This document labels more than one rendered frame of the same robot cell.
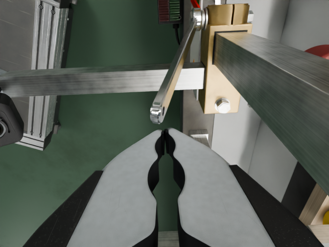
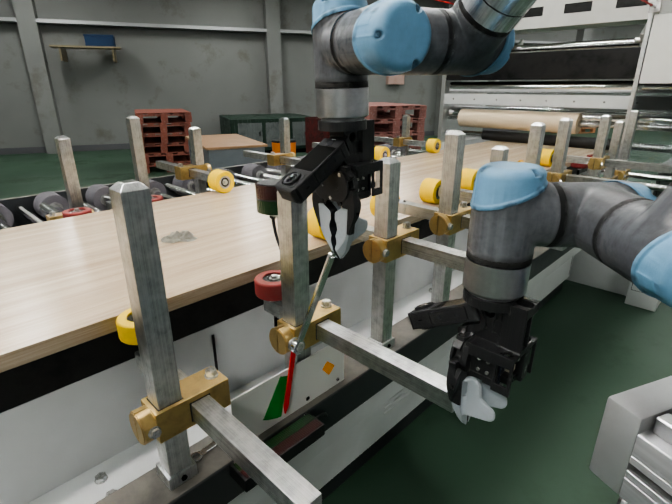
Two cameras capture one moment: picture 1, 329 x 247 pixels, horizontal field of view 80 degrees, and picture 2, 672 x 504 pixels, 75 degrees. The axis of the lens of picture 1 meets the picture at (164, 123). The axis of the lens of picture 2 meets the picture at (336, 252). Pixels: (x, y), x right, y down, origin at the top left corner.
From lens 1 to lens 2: 0.62 m
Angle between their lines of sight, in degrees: 50
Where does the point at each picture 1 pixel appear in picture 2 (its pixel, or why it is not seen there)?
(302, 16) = (235, 367)
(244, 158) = (365, 325)
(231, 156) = not seen: hidden behind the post
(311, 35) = (244, 345)
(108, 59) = not seen: outside the picture
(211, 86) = (322, 313)
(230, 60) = (301, 290)
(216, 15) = (287, 333)
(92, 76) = (383, 356)
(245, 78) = (302, 269)
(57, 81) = (410, 368)
